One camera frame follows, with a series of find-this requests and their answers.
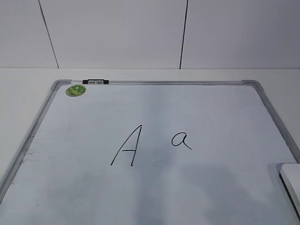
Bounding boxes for black whiteboard hanger clip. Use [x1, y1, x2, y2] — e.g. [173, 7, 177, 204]
[82, 79, 109, 84]

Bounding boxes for white whiteboard with grey frame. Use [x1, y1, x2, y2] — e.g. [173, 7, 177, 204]
[0, 80, 300, 225]

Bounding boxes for white whiteboard eraser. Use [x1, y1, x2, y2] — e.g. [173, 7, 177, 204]
[280, 164, 300, 215]

